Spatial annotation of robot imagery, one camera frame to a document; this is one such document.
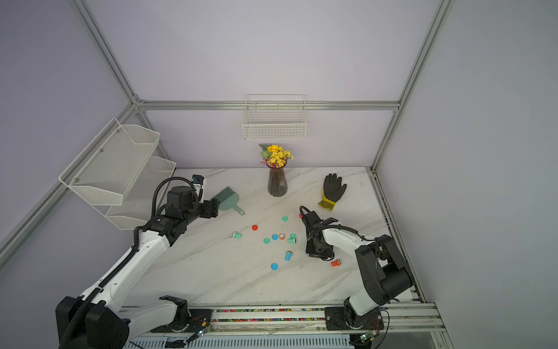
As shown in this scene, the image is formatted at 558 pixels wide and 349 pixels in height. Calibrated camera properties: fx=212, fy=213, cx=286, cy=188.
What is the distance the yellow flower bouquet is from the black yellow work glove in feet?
0.91

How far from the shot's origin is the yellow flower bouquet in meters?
0.92

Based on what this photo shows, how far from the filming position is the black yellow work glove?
3.50 feet
